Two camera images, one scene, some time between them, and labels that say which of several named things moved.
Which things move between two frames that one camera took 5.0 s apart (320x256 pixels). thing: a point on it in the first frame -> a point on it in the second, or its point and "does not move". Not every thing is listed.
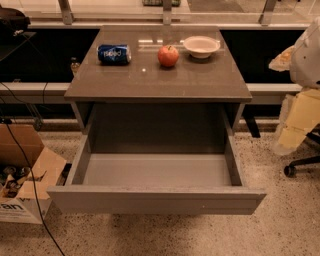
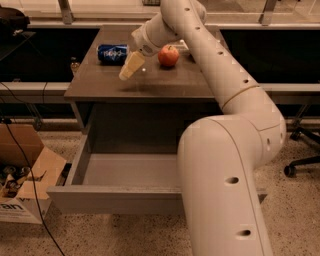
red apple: (168, 55) does not move
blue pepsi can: (113, 54) does not move
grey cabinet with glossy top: (158, 79) does not move
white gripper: (306, 63) -> (149, 47)
